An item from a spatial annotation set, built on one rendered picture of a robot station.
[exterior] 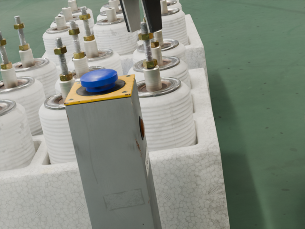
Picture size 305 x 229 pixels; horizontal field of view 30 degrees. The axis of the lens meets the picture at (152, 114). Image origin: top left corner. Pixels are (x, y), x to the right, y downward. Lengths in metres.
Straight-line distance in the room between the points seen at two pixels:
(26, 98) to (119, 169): 0.34
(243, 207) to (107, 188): 0.39
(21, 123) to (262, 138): 0.56
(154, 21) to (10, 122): 0.24
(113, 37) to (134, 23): 0.52
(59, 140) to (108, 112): 0.21
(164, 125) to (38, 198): 0.20
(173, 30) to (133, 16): 0.52
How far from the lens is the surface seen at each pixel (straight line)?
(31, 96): 0.91
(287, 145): 1.17
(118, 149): 0.60
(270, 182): 1.03
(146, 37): 0.76
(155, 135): 0.76
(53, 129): 0.78
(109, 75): 0.59
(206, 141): 0.77
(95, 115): 0.59
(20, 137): 0.82
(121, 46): 1.29
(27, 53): 1.04
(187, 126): 0.78
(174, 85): 0.78
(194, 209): 0.78
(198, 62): 1.28
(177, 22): 1.29
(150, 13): 0.74
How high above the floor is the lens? 0.49
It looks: 20 degrees down
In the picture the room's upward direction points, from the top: 10 degrees counter-clockwise
